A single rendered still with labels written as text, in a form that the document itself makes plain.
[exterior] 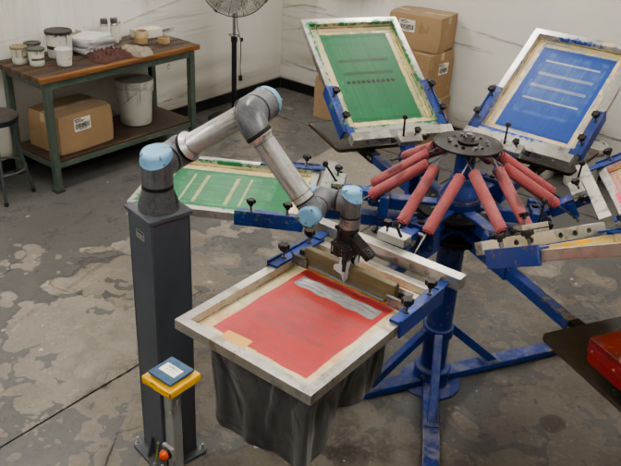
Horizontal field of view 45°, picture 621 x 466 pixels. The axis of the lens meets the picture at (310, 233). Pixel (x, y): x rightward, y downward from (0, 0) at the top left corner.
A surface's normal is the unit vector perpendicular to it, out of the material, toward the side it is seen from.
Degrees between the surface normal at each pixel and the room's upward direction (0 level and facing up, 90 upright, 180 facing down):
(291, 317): 0
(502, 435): 0
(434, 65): 89
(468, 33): 90
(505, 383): 0
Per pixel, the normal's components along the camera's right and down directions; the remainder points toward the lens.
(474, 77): -0.62, 0.34
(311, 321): 0.05, -0.88
